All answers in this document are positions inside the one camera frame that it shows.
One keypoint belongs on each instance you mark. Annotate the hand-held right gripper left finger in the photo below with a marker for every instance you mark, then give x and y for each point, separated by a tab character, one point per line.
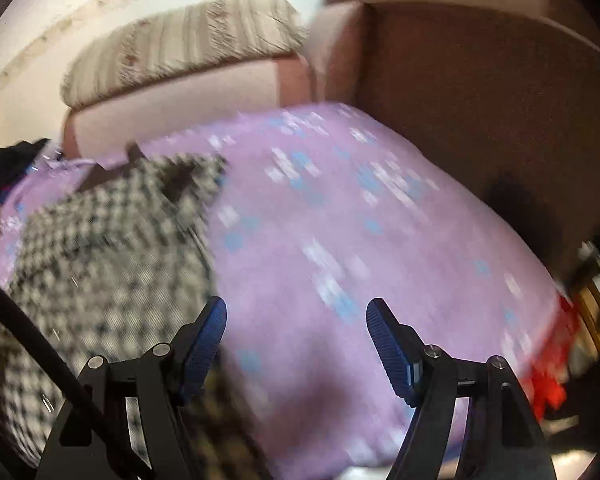
205	345

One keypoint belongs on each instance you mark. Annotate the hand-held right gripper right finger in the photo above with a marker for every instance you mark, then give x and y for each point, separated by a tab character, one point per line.
390	345

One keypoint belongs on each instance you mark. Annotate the houndstooth black white garment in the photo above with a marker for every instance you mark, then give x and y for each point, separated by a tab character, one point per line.
105	270

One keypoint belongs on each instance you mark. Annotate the dark clothes pile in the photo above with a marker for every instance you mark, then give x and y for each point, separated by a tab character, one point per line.
5	165

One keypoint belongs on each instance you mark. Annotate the purple floral bed sheet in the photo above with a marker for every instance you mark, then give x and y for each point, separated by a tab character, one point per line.
330	240

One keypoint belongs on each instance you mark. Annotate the red cloth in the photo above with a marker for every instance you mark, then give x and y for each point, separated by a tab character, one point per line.
555	355

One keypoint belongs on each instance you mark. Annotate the brown headboard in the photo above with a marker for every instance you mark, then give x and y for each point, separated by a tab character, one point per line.
480	110

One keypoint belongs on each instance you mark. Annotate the striped beige pillow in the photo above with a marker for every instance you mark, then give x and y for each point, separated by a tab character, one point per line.
180	45

